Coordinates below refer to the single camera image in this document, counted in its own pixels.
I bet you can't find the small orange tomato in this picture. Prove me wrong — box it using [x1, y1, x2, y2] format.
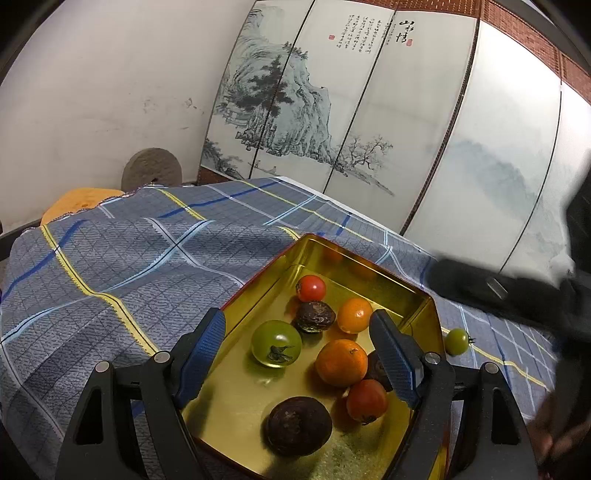
[337, 298, 374, 334]

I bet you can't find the landscape painted folding screen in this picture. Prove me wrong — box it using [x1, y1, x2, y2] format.
[198, 0, 591, 280]

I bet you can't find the blue plaid tablecloth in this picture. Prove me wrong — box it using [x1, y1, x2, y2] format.
[0, 178, 561, 480]

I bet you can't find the dark brown passion fruit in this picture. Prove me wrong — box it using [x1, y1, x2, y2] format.
[294, 301, 337, 334]
[263, 396, 333, 457]
[366, 351, 393, 393]

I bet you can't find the round grey millstone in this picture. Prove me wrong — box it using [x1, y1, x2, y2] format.
[121, 148, 182, 191]

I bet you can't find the green tomato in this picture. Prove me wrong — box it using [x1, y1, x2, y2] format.
[444, 328, 476, 356]
[252, 320, 303, 368]

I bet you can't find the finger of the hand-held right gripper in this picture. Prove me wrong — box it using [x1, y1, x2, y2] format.
[425, 257, 573, 326]

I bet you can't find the gold tin tray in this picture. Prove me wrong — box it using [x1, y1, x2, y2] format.
[178, 234, 451, 480]

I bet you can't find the large orange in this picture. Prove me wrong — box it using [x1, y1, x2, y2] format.
[315, 339, 369, 387]

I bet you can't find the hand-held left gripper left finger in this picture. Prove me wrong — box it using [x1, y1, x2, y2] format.
[55, 307, 227, 480]

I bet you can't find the person's right hand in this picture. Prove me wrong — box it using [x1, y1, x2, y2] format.
[529, 390, 591, 468]

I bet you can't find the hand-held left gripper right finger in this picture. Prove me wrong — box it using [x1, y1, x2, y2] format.
[368, 309, 539, 480]

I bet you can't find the red tomato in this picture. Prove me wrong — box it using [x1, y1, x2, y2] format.
[295, 274, 327, 302]

